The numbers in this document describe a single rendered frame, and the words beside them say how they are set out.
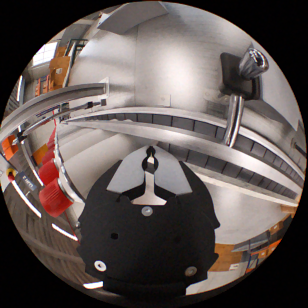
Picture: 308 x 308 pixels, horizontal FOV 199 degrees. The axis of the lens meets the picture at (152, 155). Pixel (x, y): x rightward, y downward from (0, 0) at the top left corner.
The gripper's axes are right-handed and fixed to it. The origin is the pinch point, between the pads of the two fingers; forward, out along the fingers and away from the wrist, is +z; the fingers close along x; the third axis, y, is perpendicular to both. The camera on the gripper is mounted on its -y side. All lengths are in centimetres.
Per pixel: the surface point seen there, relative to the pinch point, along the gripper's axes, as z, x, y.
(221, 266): -137, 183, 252
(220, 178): -3.5, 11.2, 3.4
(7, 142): -11.7, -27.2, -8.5
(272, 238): -190, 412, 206
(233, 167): -2.3, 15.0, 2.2
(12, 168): -14.7, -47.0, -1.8
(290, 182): -12.7, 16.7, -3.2
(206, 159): 0.7, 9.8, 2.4
